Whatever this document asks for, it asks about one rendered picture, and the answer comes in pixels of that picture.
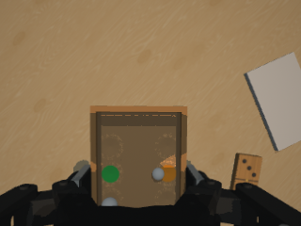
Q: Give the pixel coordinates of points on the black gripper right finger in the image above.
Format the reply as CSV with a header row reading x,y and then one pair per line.
x,y
244,206

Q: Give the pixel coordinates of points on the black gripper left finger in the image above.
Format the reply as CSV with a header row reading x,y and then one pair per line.
x,y
71,198

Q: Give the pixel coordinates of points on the brown wooden ball puzzle tray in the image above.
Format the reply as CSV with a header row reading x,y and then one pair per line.
x,y
137,154

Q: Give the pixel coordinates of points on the grey flat rectangular card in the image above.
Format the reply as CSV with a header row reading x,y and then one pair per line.
x,y
276,87

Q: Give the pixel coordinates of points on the brown wooden domino tile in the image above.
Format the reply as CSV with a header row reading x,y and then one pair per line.
x,y
246,169

